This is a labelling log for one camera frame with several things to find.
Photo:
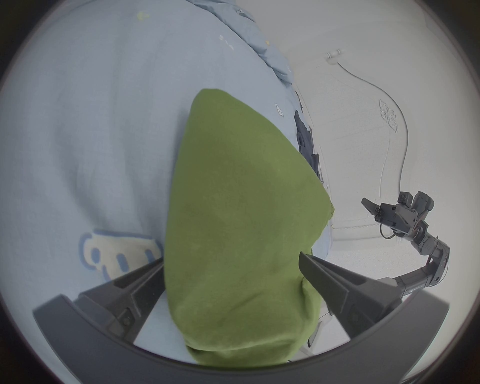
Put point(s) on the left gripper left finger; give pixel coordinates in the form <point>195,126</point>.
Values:
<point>127,300</point>

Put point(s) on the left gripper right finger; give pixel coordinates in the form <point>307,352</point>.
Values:
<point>348,296</point>

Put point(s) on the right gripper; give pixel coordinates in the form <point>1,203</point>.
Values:
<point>392,215</point>

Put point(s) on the green shorts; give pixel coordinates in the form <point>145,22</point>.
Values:
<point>243,225</point>

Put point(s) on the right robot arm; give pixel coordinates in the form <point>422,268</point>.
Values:
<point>431,247</point>

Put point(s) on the dark blue T-shirt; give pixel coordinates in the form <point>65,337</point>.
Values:
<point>304,138</point>

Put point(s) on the pale blue quilt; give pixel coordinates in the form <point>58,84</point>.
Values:
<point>258,41</point>

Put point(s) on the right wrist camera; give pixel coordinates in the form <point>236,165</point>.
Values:
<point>404,197</point>

